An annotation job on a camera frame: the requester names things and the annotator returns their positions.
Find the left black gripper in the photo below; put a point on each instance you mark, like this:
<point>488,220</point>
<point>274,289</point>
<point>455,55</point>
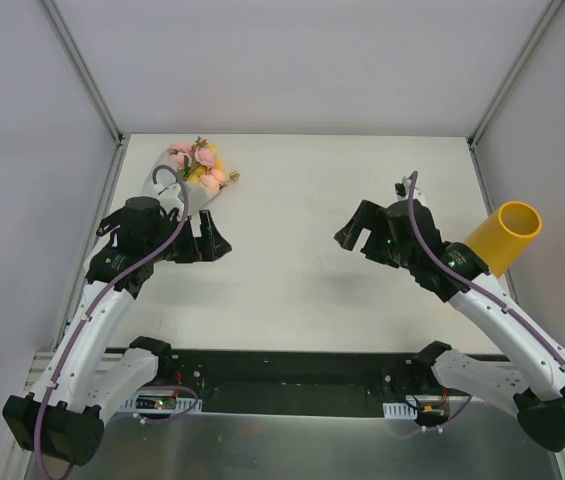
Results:
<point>192,245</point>

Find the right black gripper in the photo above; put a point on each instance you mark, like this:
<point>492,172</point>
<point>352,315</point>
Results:
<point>372,239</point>

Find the white wrapping paper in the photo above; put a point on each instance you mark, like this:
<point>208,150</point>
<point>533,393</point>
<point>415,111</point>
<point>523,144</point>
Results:
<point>195,196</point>

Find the pink yellow flower bouquet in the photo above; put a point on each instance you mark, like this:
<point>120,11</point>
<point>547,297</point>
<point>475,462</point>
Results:
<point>199,164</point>

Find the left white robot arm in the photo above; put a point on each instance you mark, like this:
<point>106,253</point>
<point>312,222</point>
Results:
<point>65,413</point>

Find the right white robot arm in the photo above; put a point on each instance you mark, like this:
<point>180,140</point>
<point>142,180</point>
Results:
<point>465,276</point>

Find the yellow cylindrical vase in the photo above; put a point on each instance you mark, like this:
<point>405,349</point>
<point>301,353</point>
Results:
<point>504,236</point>

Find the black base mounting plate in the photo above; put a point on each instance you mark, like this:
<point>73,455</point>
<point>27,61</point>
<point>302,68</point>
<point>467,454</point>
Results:
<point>350,385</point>

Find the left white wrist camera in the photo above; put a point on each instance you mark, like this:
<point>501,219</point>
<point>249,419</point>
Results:
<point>170,197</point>

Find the left white cable duct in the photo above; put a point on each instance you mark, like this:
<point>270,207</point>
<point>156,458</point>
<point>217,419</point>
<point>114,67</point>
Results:
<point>160,403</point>

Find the white cable duct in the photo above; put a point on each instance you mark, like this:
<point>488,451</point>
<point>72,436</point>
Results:
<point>160,403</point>
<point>400,411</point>

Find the right white cable duct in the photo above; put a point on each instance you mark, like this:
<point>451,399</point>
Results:
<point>400,411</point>

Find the left aluminium frame post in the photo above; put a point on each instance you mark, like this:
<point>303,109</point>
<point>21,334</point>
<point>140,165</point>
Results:
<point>83,73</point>

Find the aluminium frame post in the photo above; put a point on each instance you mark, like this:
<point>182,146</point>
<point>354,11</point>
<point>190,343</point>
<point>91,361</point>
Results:
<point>83,73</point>
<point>538,31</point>

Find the right aluminium frame post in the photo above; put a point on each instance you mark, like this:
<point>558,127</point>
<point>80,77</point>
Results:
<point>538,31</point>

